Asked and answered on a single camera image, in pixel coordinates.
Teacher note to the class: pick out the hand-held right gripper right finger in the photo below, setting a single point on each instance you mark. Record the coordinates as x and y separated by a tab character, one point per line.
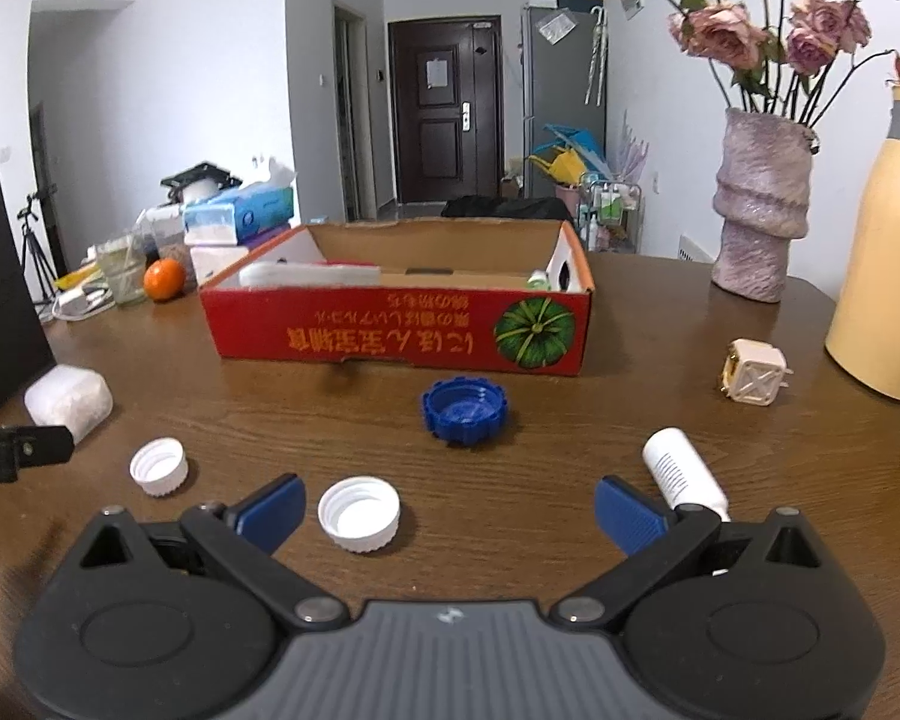
630	516

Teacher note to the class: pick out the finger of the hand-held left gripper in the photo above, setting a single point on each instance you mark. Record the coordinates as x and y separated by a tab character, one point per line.
45	444

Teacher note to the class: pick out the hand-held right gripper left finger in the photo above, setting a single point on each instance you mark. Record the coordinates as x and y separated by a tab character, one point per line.
274	511

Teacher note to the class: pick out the translucent white case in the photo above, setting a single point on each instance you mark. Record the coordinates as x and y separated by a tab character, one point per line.
67	401

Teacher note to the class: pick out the white spray bottle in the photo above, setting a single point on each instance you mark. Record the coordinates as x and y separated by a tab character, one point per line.
679	469

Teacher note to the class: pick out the white bottle cap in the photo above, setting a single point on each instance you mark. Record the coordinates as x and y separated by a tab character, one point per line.
360	516
157	466

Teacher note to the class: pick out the beige power plug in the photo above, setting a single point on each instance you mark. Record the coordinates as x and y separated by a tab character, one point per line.
754	375

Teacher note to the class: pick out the blue bottle cap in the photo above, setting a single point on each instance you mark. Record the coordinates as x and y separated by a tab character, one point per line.
465	409

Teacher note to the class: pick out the red cardboard box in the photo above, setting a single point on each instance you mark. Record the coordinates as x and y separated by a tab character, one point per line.
390	337

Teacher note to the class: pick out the white charger brick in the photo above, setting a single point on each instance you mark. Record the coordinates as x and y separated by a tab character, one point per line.
75	302

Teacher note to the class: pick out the black paper bag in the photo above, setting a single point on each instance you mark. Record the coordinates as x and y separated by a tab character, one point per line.
4	300

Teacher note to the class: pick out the yellow packet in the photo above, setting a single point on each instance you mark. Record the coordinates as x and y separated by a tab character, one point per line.
75	277

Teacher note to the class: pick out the clear drinking glass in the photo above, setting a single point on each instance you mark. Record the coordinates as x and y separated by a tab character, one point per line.
122	274

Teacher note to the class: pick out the orange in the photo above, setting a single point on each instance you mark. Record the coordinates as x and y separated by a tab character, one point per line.
164	280

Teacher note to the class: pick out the clear food container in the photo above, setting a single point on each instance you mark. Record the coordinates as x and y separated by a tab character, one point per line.
161	229

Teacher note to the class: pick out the blue tissue pack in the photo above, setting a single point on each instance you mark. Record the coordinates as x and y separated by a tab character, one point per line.
232	217

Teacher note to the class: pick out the white round appliance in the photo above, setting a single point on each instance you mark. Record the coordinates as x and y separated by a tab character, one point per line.
202	191

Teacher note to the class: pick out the white rolling cart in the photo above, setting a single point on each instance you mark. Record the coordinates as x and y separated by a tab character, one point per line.
611	214

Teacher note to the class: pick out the black folding stand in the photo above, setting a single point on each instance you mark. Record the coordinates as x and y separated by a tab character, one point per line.
199	174

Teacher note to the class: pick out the pink stone vase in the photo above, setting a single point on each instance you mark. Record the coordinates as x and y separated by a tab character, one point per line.
757	217

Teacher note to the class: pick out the yellow bag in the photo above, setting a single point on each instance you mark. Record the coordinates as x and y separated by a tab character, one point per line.
562	167

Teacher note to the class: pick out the yellow thermos jug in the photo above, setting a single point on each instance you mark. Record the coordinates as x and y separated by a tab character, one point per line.
889	262

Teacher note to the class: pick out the purple dried flowers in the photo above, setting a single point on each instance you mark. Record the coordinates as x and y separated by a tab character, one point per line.
636	150

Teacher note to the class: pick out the blue bag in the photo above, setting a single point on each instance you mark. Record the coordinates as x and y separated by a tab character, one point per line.
585	142

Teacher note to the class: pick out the dark brown entrance door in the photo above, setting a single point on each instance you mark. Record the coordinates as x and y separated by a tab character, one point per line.
442	112

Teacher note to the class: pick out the grey refrigerator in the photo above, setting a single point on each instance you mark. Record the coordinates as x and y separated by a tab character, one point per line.
562	82

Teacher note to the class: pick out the clear folded umbrella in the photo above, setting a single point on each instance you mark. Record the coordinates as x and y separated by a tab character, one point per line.
596	56

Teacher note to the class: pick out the clear plastic bag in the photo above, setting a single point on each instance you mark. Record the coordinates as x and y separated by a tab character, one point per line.
556	26

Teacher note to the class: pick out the dried pink roses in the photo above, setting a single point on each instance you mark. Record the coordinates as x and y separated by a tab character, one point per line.
727	30

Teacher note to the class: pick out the black camera tripod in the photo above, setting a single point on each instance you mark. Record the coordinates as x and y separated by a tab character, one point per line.
36	247

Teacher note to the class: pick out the white wall heater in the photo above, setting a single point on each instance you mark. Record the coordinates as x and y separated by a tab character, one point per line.
697	249

